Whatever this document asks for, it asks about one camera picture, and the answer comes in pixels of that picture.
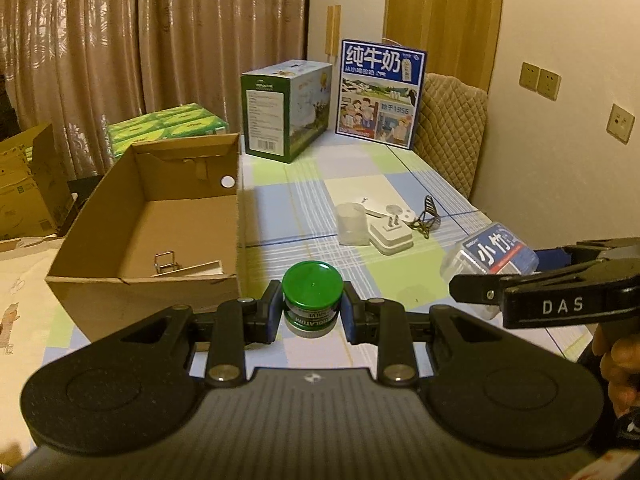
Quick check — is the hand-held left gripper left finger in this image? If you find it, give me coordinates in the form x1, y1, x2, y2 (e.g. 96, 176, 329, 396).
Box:
107, 280, 283, 389

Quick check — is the green milk carton case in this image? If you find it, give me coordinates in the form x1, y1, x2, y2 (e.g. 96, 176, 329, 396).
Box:
240, 59, 333, 163

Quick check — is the chair with quilted beige cover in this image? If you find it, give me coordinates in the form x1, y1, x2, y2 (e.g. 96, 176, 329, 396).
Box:
412, 72, 488, 201

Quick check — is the green tissue multipack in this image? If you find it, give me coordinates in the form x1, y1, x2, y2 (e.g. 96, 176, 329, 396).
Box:
106, 104, 228, 161

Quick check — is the brown patterned curtain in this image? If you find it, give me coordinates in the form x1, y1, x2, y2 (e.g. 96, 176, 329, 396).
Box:
0, 0, 308, 161

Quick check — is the translucent plastic cup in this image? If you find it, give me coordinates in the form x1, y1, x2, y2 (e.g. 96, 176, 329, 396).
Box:
334, 201, 370, 246

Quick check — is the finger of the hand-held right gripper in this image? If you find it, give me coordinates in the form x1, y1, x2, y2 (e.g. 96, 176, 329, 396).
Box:
448, 272, 508, 307
532, 237, 640, 267

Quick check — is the wooden strip on wall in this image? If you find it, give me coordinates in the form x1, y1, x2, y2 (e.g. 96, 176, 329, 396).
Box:
326, 4, 342, 58

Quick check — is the blue milk carton case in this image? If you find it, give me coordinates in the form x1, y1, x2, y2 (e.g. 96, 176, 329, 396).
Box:
334, 37, 428, 150

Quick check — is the green lidded ointment jar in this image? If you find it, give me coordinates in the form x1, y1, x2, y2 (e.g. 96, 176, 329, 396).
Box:
281, 262, 345, 338

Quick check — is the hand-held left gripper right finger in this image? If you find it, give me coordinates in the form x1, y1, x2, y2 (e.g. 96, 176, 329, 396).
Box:
341, 282, 521, 389

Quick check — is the white oblong plastic device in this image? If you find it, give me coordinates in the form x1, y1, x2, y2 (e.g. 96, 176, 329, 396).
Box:
359, 196, 418, 223

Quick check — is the cream printed sheet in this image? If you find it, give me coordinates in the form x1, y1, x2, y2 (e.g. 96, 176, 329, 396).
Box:
0, 237, 76, 361

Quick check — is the person's right hand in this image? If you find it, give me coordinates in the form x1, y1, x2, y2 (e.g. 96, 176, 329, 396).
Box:
591, 335, 640, 417

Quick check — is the brown printed shipping carton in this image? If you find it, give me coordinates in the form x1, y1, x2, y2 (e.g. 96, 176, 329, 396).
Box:
0, 122, 73, 241

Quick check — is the brown cardboard box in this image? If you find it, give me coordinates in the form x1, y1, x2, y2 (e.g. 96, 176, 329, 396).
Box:
45, 132, 244, 343

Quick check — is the beige wall socket with round port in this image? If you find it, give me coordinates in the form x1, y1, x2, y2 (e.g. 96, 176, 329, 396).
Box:
605, 103, 636, 145

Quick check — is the clear plastic box blue label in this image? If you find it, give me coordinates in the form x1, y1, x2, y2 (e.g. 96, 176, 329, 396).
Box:
440, 221, 540, 318

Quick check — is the wooden board with metal clips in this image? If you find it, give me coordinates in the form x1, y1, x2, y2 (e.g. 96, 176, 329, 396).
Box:
152, 251, 224, 277

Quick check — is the white plug adapter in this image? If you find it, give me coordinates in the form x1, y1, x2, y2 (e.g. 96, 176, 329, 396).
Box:
369, 215, 415, 257

